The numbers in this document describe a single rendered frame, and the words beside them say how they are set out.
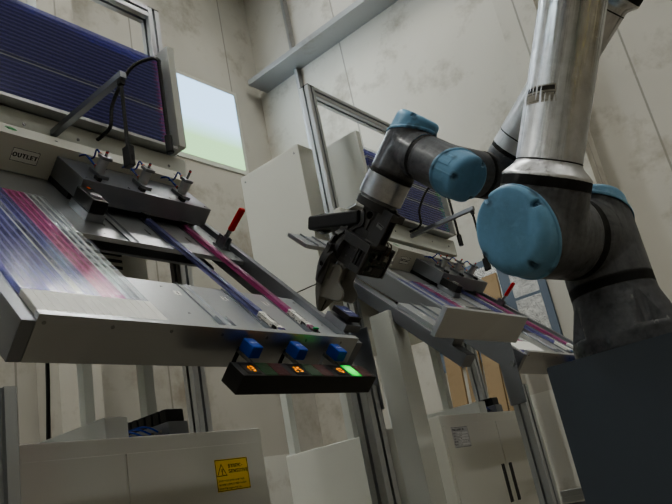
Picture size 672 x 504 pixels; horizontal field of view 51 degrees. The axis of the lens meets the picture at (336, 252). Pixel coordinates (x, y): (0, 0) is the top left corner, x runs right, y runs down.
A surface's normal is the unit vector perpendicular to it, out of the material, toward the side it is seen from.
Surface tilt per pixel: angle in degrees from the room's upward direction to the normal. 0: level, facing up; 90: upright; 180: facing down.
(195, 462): 90
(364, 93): 90
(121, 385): 90
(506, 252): 96
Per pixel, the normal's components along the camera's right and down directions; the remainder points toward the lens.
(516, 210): -0.79, 0.07
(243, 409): 0.74, -0.36
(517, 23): -0.65, -0.14
